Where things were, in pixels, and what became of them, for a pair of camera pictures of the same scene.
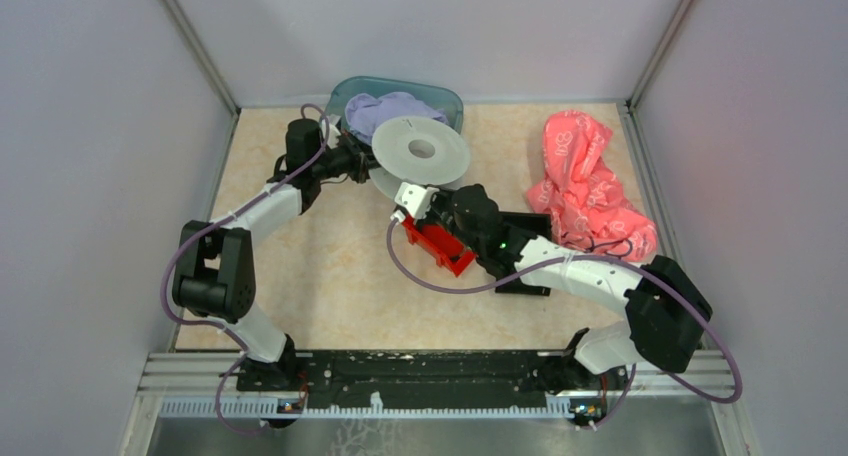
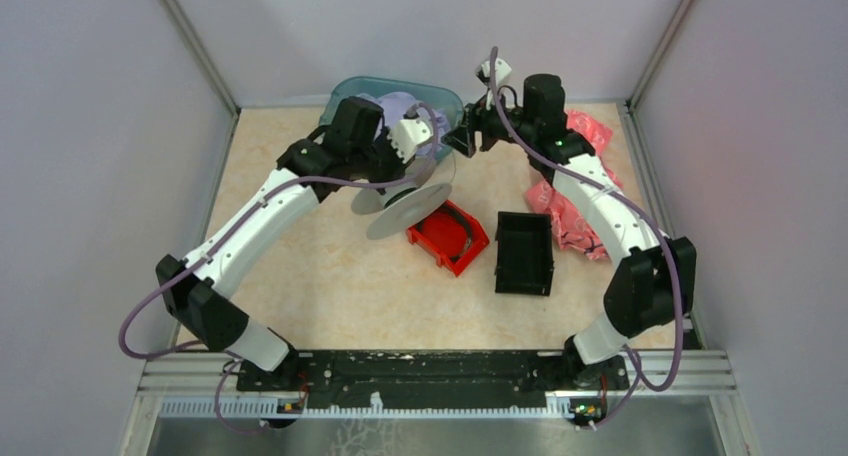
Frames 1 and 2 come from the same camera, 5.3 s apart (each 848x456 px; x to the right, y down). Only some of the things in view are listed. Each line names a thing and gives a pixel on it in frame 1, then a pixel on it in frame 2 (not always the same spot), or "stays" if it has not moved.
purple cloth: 364,113 stays
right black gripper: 440,195 -> 476,118
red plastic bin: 449,252 stays
